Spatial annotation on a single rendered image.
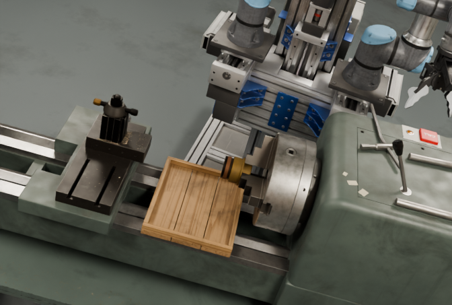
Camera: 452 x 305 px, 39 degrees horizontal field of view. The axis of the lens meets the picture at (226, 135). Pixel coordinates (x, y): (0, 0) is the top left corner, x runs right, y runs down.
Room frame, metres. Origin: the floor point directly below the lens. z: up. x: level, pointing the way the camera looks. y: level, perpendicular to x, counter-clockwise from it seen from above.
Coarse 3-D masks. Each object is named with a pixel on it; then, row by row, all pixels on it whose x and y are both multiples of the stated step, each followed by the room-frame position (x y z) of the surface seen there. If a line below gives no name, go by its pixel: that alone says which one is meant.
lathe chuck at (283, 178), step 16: (288, 144) 1.60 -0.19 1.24; (304, 144) 1.63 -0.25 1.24; (272, 160) 1.57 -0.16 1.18; (288, 160) 1.54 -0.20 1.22; (272, 176) 1.49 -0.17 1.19; (288, 176) 1.49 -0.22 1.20; (272, 192) 1.46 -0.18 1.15; (288, 192) 1.47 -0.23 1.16; (256, 208) 1.55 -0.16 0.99; (272, 208) 1.44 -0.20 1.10; (288, 208) 1.45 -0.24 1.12; (256, 224) 1.46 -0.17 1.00; (272, 224) 1.45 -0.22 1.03
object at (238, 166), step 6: (228, 156) 1.61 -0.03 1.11; (228, 162) 1.58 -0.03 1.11; (234, 162) 1.58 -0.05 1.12; (240, 162) 1.59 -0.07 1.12; (222, 168) 1.61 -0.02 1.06; (228, 168) 1.57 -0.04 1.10; (234, 168) 1.57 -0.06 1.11; (240, 168) 1.57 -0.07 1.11; (246, 168) 1.59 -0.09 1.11; (222, 174) 1.56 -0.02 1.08; (228, 174) 1.56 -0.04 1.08; (234, 174) 1.56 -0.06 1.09; (240, 174) 1.56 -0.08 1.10; (228, 180) 1.56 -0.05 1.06; (234, 180) 1.56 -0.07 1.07
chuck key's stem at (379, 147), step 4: (364, 144) 1.66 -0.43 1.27; (368, 144) 1.67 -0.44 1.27; (376, 144) 1.68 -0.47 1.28; (380, 144) 1.68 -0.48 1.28; (384, 144) 1.69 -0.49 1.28; (388, 144) 1.69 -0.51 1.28; (364, 148) 1.65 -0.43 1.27; (368, 148) 1.66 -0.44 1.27; (372, 148) 1.66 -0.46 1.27; (376, 148) 1.67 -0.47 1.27; (380, 148) 1.67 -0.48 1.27; (384, 148) 1.68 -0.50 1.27; (392, 148) 1.69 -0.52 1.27
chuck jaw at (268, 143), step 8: (264, 136) 1.67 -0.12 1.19; (264, 144) 1.64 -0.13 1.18; (272, 144) 1.65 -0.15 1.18; (256, 152) 1.62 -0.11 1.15; (264, 152) 1.63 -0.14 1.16; (272, 152) 1.63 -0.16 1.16; (248, 160) 1.61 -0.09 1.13; (256, 160) 1.61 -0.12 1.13; (264, 160) 1.61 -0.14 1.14; (264, 168) 1.60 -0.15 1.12
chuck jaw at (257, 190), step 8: (248, 176) 1.56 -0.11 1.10; (256, 176) 1.57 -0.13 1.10; (240, 184) 1.54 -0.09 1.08; (248, 184) 1.51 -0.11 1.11; (256, 184) 1.53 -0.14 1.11; (264, 184) 1.54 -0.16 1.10; (248, 192) 1.51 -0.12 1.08; (256, 192) 1.49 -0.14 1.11; (248, 200) 1.48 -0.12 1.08; (256, 200) 1.46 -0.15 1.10; (264, 208) 1.45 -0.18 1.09
